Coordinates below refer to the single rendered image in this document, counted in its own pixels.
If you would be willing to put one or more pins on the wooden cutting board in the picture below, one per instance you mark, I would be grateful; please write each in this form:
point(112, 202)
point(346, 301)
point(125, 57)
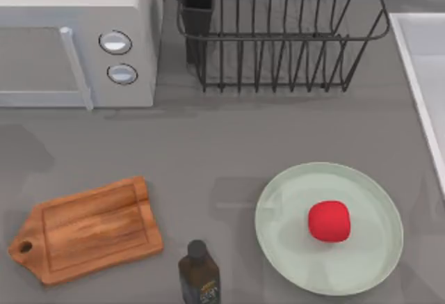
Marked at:
point(90, 231)

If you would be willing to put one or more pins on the pale green plate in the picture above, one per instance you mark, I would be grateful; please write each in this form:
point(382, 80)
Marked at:
point(288, 248)

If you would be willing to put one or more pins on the microwave oven door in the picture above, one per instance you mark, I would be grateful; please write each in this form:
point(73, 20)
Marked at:
point(31, 60)

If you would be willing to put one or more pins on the large microwave knob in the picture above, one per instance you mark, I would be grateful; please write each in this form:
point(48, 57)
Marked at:
point(115, 42)

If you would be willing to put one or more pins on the black cutlery holder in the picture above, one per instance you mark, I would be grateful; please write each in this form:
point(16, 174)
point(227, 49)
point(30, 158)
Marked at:
point(197, 12)

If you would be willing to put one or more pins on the dark brown bottle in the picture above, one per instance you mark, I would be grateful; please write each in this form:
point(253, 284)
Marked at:
point(199, 276)

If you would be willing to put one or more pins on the small microwave knob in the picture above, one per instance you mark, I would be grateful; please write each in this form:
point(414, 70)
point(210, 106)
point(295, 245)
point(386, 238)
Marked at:
point(122, 74)

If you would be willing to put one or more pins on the red apple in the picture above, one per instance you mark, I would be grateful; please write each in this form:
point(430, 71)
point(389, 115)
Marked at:
point(329, 222)

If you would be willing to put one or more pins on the pale microwave oven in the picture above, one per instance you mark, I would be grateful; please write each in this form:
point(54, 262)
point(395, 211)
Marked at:
point(146, 22)

